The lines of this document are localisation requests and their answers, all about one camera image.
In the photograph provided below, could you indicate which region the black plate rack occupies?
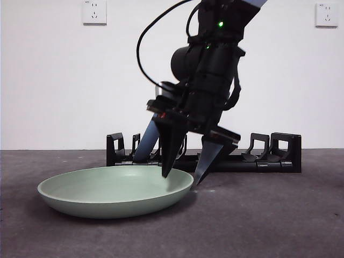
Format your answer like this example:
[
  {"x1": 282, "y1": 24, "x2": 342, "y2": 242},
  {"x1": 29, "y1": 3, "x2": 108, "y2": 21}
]
[{"x1": 106, "y1": 132, "x2": 302, "y2": 173}]

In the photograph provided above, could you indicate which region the white wall power outlet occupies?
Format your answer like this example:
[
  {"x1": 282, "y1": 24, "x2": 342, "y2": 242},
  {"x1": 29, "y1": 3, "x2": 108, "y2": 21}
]
[
  {"x1": 82, "y1": 0, "x2": 108, "y2": 26},
  {"x1": 315, "y1": 2, "x2": 339, "y2": 28}
]

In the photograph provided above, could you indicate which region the blue round plate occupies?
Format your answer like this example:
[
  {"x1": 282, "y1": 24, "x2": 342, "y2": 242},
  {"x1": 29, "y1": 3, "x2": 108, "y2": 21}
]
[{"x1": 133, "y1": 118, "x2": 162, "y2": 163}]

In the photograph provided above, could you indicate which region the pale green round plate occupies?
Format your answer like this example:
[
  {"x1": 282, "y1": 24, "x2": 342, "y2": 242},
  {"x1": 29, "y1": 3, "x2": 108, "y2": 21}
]
[{"x1": 37, "y1": 166, "x2": 194, "y2": 219}]

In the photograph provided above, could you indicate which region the short black cable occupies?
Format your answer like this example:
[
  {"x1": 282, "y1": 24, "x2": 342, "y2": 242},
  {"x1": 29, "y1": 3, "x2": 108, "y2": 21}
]
[{"x1": 185, "y1": 4, "x2": 201, "y2": 38}]

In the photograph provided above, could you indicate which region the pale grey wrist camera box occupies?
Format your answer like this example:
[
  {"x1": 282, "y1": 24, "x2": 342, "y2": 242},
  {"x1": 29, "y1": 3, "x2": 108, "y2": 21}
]
[{"x1": 155, "y1": 81, "x2": 180, "y2": 101}]

